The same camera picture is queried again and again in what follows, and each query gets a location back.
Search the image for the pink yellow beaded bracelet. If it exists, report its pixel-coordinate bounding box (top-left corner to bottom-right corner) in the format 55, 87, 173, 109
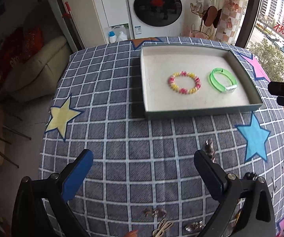
167, 71, 202, 95

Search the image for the green shallow tray box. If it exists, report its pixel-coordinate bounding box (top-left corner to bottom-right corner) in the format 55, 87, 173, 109
140, 44, 263, 119

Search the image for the green translucent bangle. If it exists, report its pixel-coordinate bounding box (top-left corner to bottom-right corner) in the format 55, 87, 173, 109
209, 68, 237, 93

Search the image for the red handled mop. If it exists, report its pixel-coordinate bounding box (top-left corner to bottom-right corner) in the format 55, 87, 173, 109
62, 2, 85, 50

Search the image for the blue checkered star tablecloth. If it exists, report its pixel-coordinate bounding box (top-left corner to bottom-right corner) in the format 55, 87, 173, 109
39, 41, 284, 236

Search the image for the pink checkered box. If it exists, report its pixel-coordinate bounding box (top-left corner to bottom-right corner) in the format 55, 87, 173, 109
215, 0, 247, 45

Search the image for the black claw hair clip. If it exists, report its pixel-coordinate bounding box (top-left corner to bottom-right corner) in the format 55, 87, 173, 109
243, 172, 258, 181

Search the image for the blue cap detergent bottle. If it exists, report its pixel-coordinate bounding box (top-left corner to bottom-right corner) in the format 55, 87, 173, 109
108, 31, 117, 43

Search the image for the beige sofa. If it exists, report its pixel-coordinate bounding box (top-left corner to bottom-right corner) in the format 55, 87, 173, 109
3, 35, 71, 102

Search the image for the metal slipper rack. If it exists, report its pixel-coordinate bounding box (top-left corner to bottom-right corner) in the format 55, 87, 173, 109
182, 0, 222, 40

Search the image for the small silver heart clip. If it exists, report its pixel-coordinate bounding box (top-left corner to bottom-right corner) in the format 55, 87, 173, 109
184, 220, 204, 233

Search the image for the white plastic bottle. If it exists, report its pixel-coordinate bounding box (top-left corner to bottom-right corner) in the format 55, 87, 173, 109
117, 31, 128, 42

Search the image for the lower white washing machine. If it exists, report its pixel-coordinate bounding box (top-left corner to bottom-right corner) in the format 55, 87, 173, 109
128, 0, 186, 39

